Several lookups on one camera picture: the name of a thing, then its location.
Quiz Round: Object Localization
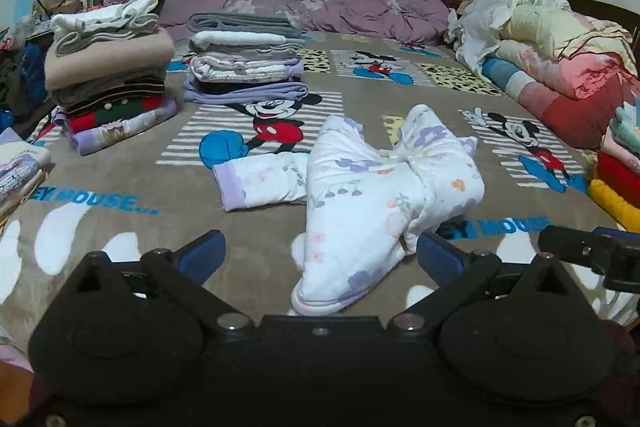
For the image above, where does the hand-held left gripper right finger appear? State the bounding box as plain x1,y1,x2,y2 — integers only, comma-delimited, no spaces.
389,231,576,336

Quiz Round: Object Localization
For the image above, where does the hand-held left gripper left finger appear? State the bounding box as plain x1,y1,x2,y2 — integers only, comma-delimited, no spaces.
65,229,255,335

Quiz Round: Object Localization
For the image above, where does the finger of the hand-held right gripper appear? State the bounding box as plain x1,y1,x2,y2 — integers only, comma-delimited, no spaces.
538,224,640,293

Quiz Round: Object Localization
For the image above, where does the white floral pajama garment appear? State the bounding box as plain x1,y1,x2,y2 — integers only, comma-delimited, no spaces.
212,104,486,315

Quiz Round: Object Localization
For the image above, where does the red yellow clothes pile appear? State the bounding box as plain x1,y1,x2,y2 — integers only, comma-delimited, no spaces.
586,103,640,234

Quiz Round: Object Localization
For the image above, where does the grey purple folded clothes stack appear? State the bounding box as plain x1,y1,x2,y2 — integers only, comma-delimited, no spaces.
182,12,312,104

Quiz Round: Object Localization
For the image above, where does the small folded clothes pile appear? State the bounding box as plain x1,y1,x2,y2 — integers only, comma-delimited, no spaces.
0,129,54,229

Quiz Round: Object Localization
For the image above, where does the tall stack of folded clothes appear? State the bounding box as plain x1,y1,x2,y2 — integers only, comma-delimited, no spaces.
44,0,179,156

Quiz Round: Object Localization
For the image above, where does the cartoon mouse printed blanket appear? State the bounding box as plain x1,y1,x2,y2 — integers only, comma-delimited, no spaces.
0,29,640,358

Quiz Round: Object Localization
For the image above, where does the white crumpled cloth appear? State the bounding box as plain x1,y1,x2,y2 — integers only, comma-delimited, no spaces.
444,0,517,68

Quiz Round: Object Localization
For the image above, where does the dark wooden headboard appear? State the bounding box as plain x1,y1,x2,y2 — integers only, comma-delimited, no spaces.
566,0,640,45

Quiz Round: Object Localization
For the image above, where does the purple floral quilt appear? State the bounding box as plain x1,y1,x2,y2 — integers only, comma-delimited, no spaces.
159,0,451,46

